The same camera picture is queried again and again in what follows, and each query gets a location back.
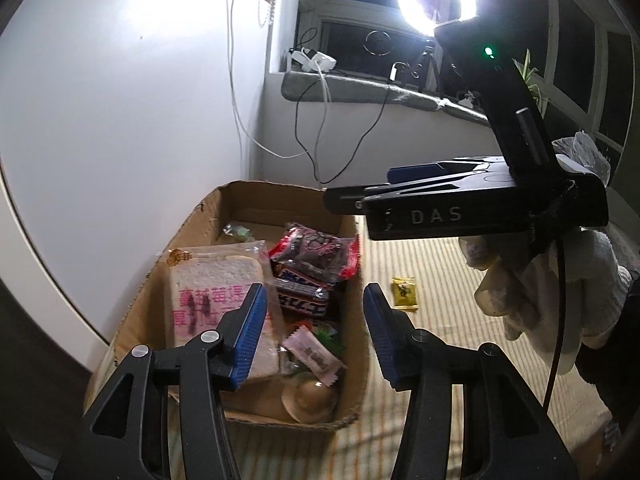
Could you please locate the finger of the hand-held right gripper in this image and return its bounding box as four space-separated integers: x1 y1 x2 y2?
323 170 511 216
387 156 508 184

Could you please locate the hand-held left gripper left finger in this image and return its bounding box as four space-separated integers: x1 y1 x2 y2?
52 282 269 480

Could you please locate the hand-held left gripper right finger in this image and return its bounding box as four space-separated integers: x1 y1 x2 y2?
362 283 573 480

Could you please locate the green candy packet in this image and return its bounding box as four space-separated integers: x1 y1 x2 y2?
310 322 347 358

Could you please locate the clear red-edged prune packet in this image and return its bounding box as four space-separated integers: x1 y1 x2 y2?
268 224 362 293

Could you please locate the pink snack packet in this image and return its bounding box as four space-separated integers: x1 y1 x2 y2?
281 325 347 387

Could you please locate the brown chocolate bar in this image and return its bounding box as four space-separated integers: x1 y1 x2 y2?
277 292 343 320
274 266 332 303

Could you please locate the brown egg snack packet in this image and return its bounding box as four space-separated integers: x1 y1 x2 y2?
281 377 338 423

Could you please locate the light green candy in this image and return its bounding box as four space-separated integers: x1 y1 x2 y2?
222 222 256 243

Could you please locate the cardboard box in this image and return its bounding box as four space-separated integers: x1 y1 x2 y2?
85 180 373 432

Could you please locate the person's right forearm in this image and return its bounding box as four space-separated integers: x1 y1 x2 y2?
575 267 640 441

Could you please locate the person's right hand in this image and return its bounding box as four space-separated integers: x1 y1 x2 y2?
459 227 632 376

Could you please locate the yellow candy packet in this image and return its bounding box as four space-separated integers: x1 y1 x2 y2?
391 276 418 309

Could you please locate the sliced bread packet pink print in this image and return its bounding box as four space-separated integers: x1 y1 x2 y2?
165 240 291 386

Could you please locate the striped bed sheet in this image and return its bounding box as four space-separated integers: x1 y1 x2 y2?
165 215 618 480

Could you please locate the small black tripod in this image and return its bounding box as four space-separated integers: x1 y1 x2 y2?
390 40 443 93

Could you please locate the green potted plant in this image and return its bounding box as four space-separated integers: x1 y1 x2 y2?
517 50 548 116

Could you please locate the white power strip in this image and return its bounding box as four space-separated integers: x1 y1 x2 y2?
289 47 336 72

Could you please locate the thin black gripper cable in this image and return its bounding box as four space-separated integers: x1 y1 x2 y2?
542 240 568 406

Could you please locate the white window frame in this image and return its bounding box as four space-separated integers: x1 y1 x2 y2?
267 0 640 161

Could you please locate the white cable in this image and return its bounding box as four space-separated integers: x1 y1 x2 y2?
225 0 333 159

